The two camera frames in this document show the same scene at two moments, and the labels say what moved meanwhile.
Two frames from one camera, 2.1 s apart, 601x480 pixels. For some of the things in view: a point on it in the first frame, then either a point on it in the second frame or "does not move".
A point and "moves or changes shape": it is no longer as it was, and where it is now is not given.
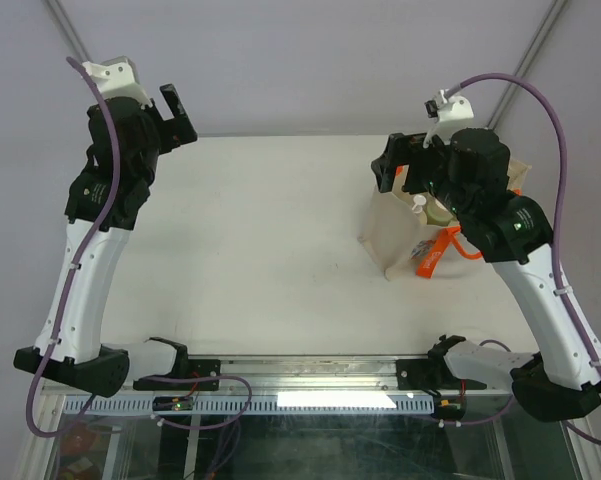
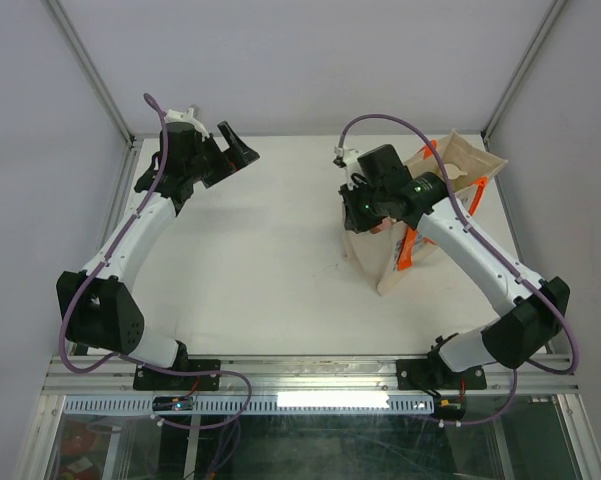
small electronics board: (172, 403) does not move
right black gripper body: (428, 166) to (364, 207)
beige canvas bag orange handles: (396, 217) moves or changes shape
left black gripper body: (172, 132) to (217, 164)
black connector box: (449, 407) does not move
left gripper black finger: (174, 102) to (247, 154)
